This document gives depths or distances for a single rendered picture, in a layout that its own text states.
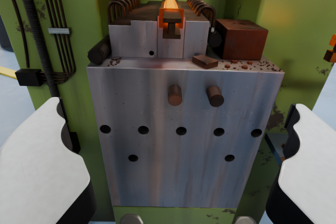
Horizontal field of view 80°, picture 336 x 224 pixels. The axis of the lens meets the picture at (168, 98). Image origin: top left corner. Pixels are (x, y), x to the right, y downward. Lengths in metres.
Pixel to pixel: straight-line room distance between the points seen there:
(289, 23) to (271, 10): 0.06
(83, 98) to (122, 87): 0.31
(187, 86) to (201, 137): 0.14
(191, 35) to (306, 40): 0.36
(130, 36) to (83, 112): 0.38
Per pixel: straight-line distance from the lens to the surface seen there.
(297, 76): 0.72
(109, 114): 0.45
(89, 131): 0.78
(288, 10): 0.64
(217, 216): 0.75
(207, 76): 0.40
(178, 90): 0.38
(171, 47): 0.43
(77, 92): 0.70
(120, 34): 0.44
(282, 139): 0.64
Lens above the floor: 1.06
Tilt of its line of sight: 30 degrees down
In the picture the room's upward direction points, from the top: 2 degrees clockwise
